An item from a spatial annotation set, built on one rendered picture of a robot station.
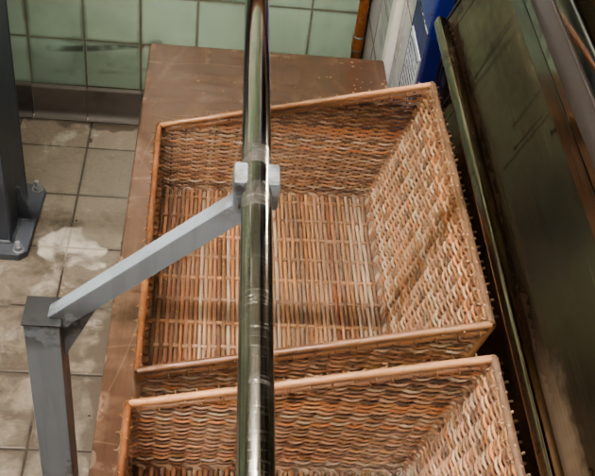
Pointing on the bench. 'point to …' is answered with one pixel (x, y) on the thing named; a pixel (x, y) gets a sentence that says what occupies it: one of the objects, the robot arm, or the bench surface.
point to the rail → (592, 54)
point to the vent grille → (411, 61)
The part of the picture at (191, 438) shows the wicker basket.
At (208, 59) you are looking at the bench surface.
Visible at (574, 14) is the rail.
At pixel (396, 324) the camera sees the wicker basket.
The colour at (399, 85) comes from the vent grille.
